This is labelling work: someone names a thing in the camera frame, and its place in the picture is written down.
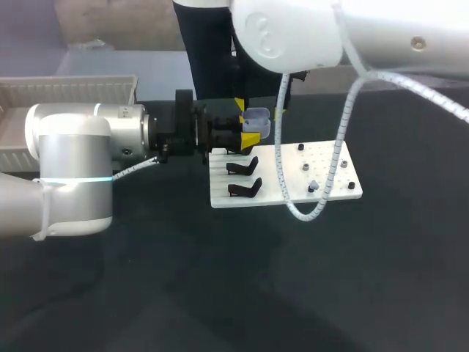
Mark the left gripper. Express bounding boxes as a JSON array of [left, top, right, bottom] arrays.
[[147, 89, 262, 166]]

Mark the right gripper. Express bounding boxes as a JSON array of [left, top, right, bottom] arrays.
[[232, 34, 309, 122]]

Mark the pale blue earbud case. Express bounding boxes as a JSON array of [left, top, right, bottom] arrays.
[[241, 106, 273, 138]]

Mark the white plate with black stands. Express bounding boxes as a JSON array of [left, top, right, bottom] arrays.
[[207, 140, 364, 210]]

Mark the grey slotted basket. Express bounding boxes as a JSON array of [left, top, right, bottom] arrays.
[[0, 74, 139, 173]]

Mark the white cable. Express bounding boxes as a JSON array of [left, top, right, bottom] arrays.
[[273, 0, 469, 223], [31, 155, 163, 242]]

